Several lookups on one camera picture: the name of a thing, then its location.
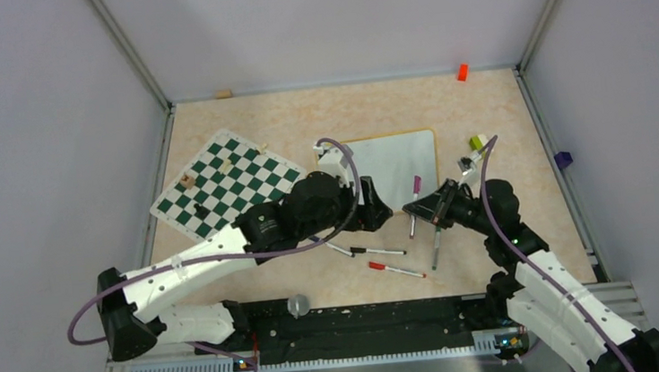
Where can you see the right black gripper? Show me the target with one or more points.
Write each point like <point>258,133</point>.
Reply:
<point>436,206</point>

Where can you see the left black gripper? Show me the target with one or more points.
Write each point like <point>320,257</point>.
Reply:
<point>375,212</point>

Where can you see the magenta marker body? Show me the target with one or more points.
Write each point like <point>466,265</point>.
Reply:
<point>413,218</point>

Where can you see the magenta marker cap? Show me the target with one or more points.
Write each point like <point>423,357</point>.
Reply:
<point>416,185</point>

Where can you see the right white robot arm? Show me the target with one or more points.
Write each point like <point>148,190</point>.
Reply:
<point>534,289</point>

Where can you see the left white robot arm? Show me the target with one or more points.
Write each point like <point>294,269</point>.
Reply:
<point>140,309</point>

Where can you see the yellow-framed whiteboard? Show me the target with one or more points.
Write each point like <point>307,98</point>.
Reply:
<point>395,160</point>

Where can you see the green capped marker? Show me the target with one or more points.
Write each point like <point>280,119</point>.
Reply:
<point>436,248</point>

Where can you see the black capped marker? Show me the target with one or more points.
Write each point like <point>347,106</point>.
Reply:
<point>378,251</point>

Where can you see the red capped marker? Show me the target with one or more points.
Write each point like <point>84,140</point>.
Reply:
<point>384,267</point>

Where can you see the blue capped marker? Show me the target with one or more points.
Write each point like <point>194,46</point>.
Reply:
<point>332,246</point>

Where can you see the green white toy block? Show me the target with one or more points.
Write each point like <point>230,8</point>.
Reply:
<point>477,142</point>

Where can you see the purple toy block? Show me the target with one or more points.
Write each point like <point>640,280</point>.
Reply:
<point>563,159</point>

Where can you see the orange toy block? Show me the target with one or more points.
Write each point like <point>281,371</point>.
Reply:
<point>463,72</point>

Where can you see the green white chess mat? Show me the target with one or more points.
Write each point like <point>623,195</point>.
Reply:
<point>251,179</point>

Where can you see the cream chess piece middle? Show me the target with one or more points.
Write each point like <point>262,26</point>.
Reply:
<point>225,166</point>

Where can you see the black chess piece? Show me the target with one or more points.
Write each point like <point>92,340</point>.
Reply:
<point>200,211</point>

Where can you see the wooden cube chess piece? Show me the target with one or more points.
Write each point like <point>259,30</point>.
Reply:
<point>187,181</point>

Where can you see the wooden cork piece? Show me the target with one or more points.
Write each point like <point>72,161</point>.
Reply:
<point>224,94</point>

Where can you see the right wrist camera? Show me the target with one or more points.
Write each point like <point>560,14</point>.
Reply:
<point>469,163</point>

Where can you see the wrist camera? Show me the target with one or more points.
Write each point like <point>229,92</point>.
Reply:
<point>469,163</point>
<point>331,161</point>

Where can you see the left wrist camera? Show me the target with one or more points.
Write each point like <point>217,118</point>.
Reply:
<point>331,161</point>

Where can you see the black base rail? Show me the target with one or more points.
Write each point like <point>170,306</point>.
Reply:
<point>268,328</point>

